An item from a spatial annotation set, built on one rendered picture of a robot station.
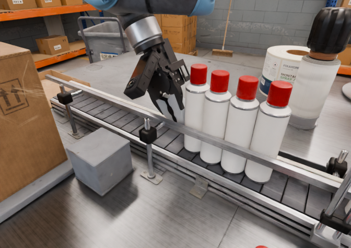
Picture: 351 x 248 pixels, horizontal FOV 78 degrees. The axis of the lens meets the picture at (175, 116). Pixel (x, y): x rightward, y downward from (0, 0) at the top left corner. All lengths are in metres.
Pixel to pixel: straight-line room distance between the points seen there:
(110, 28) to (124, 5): 2.87
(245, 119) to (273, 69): 0.43
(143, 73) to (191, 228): 0.31
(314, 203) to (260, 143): 0.15
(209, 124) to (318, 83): 0.31
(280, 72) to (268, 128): 0.41
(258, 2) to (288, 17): 0.62
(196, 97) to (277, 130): 0.16
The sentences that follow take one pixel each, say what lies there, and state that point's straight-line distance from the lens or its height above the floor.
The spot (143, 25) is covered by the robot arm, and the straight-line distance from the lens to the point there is 0.48.
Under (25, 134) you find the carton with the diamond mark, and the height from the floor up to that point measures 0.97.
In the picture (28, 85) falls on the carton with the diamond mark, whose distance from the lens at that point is 0.50.
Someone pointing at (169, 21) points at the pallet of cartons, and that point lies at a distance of 3.75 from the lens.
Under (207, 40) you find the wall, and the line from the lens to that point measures 5.12.
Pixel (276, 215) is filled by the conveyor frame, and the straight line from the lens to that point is 0.48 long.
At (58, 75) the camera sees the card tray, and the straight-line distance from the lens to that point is 1.18.
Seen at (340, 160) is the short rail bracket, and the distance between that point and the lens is 0.54.
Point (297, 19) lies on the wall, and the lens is 4.77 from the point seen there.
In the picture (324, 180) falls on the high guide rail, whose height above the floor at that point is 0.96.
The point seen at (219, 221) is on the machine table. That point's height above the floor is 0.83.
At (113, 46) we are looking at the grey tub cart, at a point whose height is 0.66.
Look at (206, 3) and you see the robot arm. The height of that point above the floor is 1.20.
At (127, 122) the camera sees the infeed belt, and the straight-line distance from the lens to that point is 0.64.
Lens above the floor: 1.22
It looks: 31 degrees down
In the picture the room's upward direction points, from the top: straight up
